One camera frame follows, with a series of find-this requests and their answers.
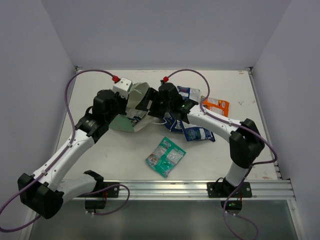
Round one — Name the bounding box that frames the blue white snack packet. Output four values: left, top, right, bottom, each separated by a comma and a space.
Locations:
126, 107, 147, 127
163, 112, 183, 133
177, 86, 201, 103

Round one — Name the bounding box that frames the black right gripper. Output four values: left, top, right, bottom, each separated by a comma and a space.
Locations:
135, 87, 173, 119

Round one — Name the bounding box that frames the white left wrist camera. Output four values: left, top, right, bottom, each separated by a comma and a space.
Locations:
112, 77, 133, 99

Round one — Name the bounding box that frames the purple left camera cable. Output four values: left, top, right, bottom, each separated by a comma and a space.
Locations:
0, 69, 121, 232

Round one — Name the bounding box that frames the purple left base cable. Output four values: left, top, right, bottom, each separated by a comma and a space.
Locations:
84, 182, 132, 217

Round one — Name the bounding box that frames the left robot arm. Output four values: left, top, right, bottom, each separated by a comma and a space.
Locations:
17, 87, 134, 219

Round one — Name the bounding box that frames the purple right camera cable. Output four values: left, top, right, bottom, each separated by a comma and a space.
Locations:
160, 68, 279, 186

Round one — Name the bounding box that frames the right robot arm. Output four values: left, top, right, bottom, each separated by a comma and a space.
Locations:
135, 83, 265, 197

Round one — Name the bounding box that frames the green paper gift bag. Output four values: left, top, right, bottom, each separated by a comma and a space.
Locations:
109, 82, 158, 133

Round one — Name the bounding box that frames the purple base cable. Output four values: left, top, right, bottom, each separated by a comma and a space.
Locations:
84, 182, 132, 217
223, 184, 260, 240

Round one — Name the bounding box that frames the black left base bracket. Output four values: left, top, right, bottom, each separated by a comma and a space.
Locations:
100, 181, 120, 199

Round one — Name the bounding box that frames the black right base bracket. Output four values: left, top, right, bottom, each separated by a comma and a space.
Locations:
206, 181, 253, 198

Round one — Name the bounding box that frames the orange snack packet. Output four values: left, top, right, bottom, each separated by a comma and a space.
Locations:
203, 97, 230, 117

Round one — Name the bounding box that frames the purple camera cable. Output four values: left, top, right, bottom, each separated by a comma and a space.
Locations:
160, 68, 279, 186
0, 69, 121, 232

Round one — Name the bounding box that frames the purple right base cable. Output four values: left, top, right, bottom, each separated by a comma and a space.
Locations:
223, 184, 260, 240

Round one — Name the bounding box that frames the aluminium mounting rail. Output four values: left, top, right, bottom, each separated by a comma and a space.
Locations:
59, 178, 296, 201

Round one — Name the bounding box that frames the green snack packet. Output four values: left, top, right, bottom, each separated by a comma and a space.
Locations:
145, 137, 186, 178

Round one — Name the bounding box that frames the black base bracket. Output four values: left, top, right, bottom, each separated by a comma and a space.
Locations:
206, 181, 253, 198
100, 181, 120, 199

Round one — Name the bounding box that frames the dark blue snack packet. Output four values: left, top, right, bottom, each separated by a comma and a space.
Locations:
180, 121, 216, 142

